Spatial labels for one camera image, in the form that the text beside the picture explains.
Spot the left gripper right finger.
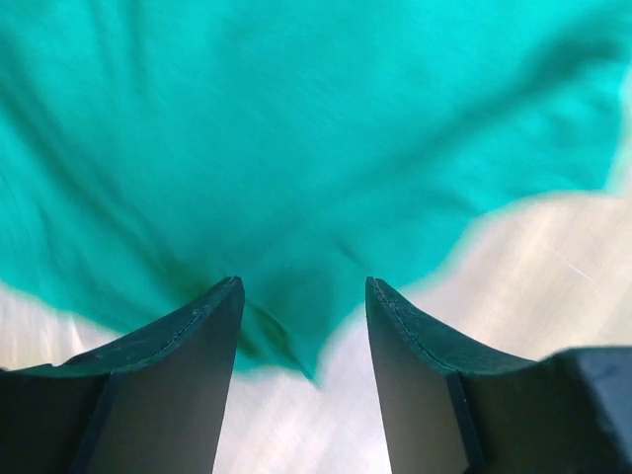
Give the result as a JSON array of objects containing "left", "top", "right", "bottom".
[{"left": 365, "top": 278, "right": 631, "bottom": 473}]

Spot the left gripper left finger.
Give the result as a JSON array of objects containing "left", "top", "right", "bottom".
[{"left": 1, "top": 277, "right": 245, "bottom": 473}]

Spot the green t shirt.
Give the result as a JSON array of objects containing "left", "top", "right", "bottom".
[{"left": 1, "top": 1, "right": 631, "bottom": 376}]

